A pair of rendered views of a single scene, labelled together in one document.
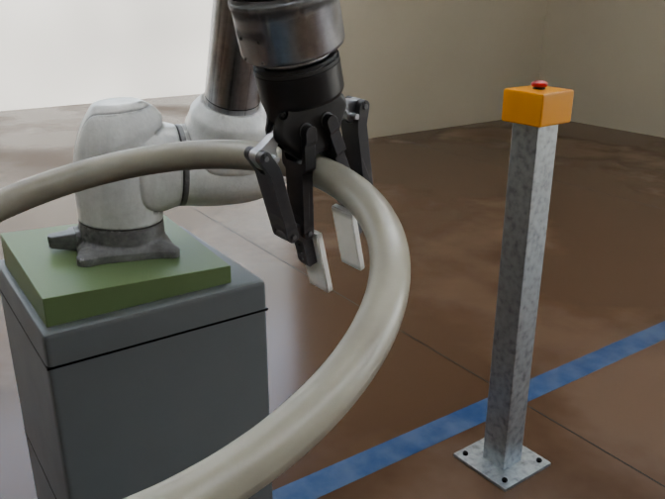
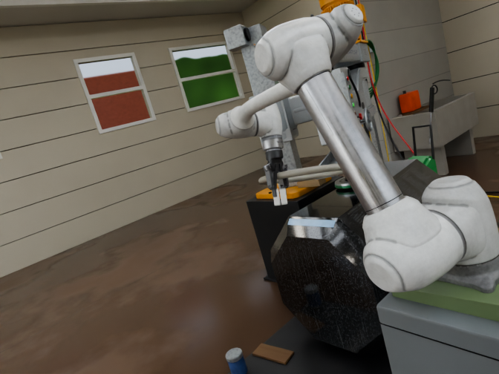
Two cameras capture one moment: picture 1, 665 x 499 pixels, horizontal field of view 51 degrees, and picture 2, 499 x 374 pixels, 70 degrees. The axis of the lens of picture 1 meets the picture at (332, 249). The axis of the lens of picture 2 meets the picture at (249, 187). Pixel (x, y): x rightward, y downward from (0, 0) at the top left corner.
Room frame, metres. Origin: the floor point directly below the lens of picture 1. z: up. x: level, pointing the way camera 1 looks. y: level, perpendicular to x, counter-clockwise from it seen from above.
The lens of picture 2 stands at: (2.14, -0.17, 1.43)
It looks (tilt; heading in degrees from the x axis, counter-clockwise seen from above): 11 degrees down; 178
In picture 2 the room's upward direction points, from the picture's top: 16 degrees counter-clockwise
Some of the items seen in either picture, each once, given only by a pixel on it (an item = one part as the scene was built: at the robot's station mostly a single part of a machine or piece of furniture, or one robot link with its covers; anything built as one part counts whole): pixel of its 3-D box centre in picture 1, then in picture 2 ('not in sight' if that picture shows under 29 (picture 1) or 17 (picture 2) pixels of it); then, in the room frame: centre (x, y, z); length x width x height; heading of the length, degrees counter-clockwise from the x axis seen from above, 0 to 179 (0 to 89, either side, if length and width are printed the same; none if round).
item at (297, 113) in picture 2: not in sight; (298, 109); (-0.72, 0.49, 1.36); 0.74 x 0.34 x 0.25; 74
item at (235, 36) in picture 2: not in sight; (237, 38); (-0.69, 0.17, 2.00); 0.20 x 0.18 x 0.15; 36
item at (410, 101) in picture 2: not in sight; (411, 100); (-2.78, 2.55, 1.00); 0.50 x 0.22 x 0.33; 124
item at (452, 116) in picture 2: not in sight; (437, 135); (-2.68, 2.76, 0.43); 1.30 x 0.62 x 0.86; 124
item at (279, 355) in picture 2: not in sight; (272, 353); (0.20, -0.24, 0.02); 0.25 x 0.10 x 0.01; 46
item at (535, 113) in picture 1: (518, 292); not in sight; (1.73, -0.50, 0.54); 0.20 x 0.20 x 1.09; 36
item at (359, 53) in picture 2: not in sight; (338, 60); (-0.34, 0.75, 1.62); 0.96 x 0.25 x 0.17; 146
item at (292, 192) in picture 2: not in sight; (292, 185); (-0.77, 0.30, 0.76); 0.49 x 0.49 x 0.05; 36
